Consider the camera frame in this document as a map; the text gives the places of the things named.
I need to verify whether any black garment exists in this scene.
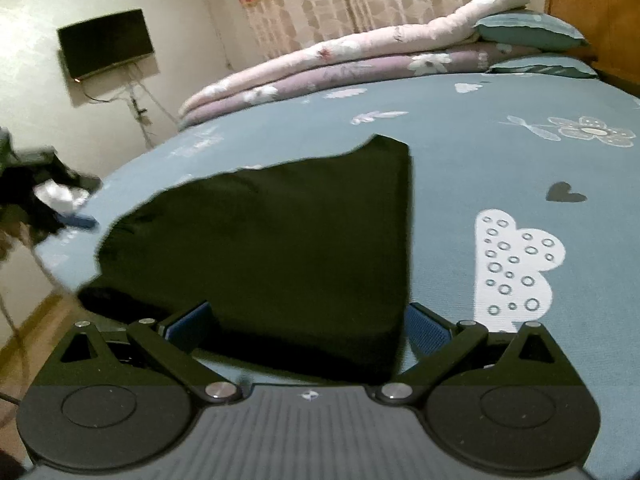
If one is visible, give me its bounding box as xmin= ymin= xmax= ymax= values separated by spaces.
xmin=78 ymin=136 xmax=412 ymax=384

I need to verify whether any blue patterned bed sheet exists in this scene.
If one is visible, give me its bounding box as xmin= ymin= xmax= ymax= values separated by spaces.
xmin=37 ymin=74 xmax=639 ymax=479

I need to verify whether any flat teal pillow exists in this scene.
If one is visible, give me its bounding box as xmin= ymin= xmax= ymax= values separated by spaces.
xmin=487 ymin=55 xmax=598 ymax=79

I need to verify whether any pink floral quilt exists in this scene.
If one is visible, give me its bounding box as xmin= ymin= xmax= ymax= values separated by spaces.
xmin=178 ymin=0 xmax=529 ymax=118

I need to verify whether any wooden headboard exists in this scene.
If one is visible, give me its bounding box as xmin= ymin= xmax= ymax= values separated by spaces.
xmin=544 ymin=0 xmax=639 ymax=96

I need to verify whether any wall mounted black television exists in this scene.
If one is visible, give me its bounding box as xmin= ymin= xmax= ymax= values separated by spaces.
xmin=56 ymin=9 xmax=154 ymax=80

